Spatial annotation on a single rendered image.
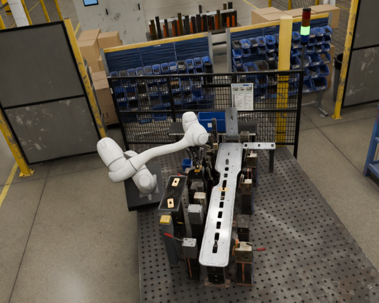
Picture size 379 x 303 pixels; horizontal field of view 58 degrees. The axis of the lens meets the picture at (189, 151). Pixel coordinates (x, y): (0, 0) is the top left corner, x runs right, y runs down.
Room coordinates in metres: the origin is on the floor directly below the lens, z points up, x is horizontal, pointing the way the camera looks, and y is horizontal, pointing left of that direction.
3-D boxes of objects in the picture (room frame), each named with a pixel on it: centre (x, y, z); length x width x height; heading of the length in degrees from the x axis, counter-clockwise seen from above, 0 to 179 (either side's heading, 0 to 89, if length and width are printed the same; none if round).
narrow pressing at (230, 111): (2.72, -0.42, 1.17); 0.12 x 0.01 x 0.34; 75
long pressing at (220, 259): (2.00, -0.23, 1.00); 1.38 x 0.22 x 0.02; 165
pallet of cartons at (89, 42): (6.99, 1.50, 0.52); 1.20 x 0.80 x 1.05; 2
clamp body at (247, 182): (2.03, -0.41, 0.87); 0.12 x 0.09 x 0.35; 75
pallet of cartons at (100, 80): (5.58, 1.48, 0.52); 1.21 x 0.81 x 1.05; 9
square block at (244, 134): (2.70, -0.54, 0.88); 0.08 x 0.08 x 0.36; 75
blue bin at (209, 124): (2.93, -0.27, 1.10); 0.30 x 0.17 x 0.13; 76
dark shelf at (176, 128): (2.94, -0.26, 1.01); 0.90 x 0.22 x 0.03; 75
